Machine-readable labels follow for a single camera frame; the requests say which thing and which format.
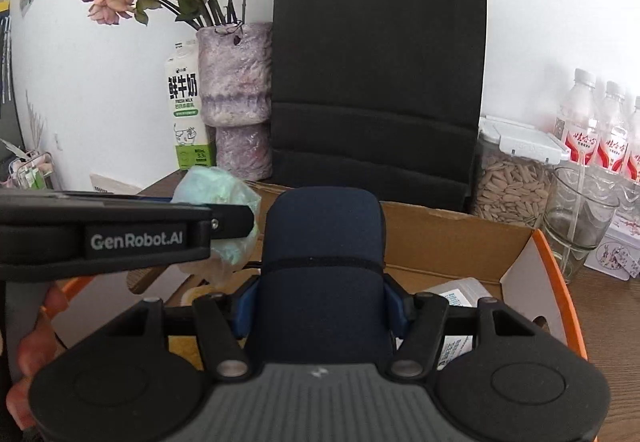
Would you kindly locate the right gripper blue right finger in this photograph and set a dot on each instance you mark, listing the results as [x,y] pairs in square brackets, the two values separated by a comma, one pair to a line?
[400,306]

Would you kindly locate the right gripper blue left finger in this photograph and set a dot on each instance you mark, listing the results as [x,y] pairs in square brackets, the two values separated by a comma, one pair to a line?
[242,303]

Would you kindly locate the clear plastic bottle white label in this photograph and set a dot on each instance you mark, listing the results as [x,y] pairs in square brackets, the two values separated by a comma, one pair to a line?
[459,338]

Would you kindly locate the navy blue pouch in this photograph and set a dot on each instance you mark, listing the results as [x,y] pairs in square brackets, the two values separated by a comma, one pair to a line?
[320,297]

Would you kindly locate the green item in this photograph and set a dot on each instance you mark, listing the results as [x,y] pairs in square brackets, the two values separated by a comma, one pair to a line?
[233,224]

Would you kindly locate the person left hand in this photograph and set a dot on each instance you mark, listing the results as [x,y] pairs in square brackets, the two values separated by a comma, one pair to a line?
[35,351]

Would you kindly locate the milk carton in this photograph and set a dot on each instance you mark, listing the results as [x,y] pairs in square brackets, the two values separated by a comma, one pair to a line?
[194,144]

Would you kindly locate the seed container white lid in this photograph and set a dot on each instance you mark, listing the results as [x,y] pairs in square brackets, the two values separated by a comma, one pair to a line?
[514,163]

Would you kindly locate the clear glass cup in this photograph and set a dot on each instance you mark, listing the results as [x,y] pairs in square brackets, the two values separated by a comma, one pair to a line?
[580,207]

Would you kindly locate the white floral tin box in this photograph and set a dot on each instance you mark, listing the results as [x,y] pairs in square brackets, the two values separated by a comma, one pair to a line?
[618,252]

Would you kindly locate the purple ceramic vase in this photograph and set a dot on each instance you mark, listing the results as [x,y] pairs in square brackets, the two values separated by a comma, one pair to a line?
[234,63]

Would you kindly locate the black paper bag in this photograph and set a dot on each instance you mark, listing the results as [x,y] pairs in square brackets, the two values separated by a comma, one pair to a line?
[382,95]

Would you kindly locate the water bottle left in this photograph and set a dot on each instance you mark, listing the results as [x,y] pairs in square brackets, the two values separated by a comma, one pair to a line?
[576,119]

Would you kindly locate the water bottle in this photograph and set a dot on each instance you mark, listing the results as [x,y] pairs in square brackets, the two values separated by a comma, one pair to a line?
[632,166]
[612,130]
[576,119]

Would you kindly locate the water bottle middle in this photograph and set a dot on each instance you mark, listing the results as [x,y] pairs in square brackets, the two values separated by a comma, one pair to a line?
[612,130]

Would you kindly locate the water bottle right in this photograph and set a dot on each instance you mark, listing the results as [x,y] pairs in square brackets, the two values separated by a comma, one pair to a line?
[632,166]

